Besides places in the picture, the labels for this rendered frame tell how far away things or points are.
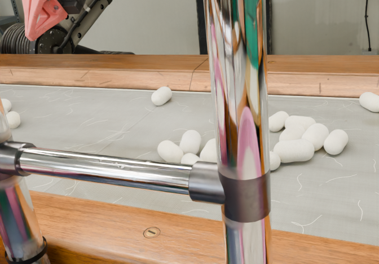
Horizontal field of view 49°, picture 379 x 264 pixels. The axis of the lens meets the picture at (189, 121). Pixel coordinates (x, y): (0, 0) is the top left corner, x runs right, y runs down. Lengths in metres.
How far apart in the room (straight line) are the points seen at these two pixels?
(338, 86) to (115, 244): 0.38
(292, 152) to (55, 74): 0.47
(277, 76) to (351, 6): 1.90
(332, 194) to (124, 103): 0.34
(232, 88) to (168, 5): 2.54
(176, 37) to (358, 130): 2.30
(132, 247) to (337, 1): 2.26
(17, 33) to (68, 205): 0.78
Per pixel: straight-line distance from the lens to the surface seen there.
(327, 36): 2.50
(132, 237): 0.30
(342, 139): 0.43
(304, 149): 0.40
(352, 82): 0.57
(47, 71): 0.76
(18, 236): 0.29
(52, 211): 0.34
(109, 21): 2.92
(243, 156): 0.17
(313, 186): 0.38
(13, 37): 1.08
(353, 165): 0.41
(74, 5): 0.73
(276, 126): 0.46
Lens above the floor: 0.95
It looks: 24 degrees down
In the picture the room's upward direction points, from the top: 6 degrees counter-clockwise
